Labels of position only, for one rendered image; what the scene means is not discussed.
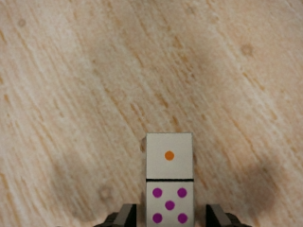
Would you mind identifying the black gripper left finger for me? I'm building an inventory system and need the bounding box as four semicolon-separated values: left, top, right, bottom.
93;204;137;227

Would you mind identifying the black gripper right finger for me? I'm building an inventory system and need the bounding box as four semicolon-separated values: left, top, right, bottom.
205;204;252;227

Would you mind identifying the white domino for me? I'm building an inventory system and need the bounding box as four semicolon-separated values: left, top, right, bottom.
145;132;195;227

